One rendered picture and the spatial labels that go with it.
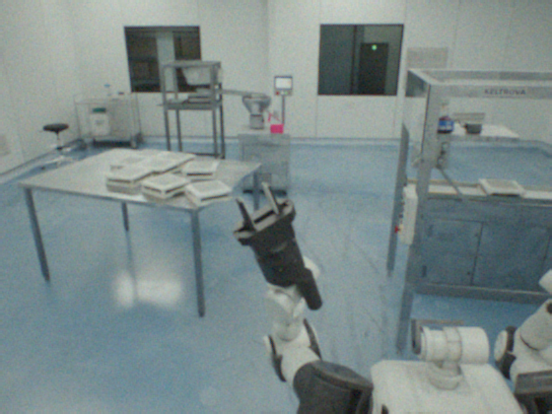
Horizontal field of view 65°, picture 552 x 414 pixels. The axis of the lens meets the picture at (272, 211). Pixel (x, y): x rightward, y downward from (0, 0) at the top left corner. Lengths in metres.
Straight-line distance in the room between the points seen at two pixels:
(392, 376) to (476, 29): 7.72
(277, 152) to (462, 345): 4.51
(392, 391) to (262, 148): 4.50
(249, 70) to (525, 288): 5.78
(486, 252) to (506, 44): 5.58
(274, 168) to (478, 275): 2.74
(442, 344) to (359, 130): 7.35
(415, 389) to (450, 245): 2.53
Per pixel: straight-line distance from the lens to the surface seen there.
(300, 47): 7.87
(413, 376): 0.93
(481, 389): 0.94
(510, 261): 3.52
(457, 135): 3.02
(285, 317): 0.92
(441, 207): 3.18
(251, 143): 5.21
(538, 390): 0.98
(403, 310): 2.71
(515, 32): 8.61
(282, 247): 0.81
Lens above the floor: 1.83
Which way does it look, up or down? 22 degrees down
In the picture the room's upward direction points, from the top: straight up
